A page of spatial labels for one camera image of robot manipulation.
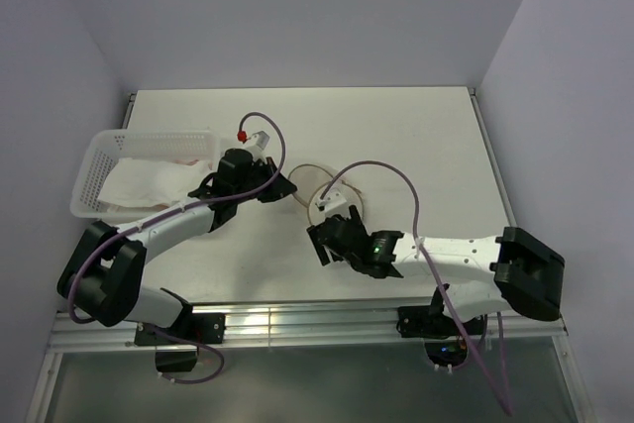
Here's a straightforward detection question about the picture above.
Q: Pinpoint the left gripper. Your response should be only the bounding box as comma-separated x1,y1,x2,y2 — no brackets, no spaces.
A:
234,157,296,203

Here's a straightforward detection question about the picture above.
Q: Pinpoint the pink bra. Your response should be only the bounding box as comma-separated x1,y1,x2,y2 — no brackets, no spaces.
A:
111,157,212,211

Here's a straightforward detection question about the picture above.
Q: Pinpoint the white bra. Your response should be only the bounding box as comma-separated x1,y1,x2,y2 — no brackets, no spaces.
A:
100,156,214,209

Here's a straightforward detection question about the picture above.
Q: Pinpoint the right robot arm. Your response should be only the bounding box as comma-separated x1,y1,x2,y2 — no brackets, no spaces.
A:
307,206,565,339

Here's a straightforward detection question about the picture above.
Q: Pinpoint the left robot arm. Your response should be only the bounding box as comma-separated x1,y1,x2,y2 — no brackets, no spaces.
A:
57,149,296,343

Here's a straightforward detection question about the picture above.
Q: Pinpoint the white plastic basket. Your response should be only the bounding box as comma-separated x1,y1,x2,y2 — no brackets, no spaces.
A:
69,129,221,222

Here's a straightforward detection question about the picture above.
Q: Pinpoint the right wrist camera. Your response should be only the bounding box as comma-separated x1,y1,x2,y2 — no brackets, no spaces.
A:
311,185,363,215

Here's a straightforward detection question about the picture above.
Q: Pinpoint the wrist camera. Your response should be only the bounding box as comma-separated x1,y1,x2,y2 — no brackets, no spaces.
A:
244,131,270,152
311,185,363,215

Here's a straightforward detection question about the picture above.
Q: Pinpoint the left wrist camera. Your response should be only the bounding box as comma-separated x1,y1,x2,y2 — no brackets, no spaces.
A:
244,131,270,152

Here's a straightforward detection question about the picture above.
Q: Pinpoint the aluminium frame rail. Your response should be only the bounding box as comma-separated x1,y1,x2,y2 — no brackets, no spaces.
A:
47,296,569,350

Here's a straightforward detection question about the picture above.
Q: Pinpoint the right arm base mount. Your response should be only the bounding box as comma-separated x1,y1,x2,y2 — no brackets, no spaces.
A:
396,305,469,370

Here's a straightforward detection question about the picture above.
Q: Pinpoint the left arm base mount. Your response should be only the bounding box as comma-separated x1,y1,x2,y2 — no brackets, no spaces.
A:
134,313,225,375

